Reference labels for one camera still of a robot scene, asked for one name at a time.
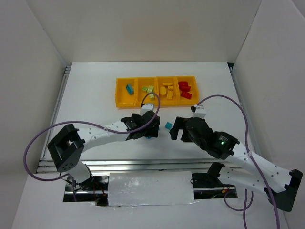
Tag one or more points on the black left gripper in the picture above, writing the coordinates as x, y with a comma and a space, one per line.
152, 124

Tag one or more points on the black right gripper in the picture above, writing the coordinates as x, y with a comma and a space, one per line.
183, 130

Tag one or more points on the red curved lego brick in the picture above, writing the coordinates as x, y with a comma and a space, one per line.
186, 95

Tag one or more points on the red rectangular lego brick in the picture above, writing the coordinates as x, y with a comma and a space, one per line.
185, 88

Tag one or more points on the yellow oval lego brick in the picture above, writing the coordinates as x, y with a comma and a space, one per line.
162, 90

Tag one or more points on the red oval lego brick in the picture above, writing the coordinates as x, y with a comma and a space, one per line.
182, 84

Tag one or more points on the light green rectangular lego brick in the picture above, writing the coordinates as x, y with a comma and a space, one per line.
150, 89

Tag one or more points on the light green square lego brick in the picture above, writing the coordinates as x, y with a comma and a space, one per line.
144, 89

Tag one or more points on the long teal lego brick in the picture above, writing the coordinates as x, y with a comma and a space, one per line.
129, 89

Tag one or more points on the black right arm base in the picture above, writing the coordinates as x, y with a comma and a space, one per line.
208, 186

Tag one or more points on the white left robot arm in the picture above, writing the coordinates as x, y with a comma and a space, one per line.
70, 142

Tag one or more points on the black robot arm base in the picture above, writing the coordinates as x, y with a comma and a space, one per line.
94, 190

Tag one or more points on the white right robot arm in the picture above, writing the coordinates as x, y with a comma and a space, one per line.
261, 176

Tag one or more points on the yellow four-compartment bin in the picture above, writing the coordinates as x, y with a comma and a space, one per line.
124, 100

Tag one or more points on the white foil covered panel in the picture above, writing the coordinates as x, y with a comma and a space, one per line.
150, 189

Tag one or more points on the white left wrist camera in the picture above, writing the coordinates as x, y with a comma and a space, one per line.
146, 107

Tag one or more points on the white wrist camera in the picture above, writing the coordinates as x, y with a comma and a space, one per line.
146, 107
198, 111

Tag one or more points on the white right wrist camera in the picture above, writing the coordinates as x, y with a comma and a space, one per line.
198, 111

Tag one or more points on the aluminium table edge rail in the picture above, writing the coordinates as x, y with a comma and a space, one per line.
99, 166

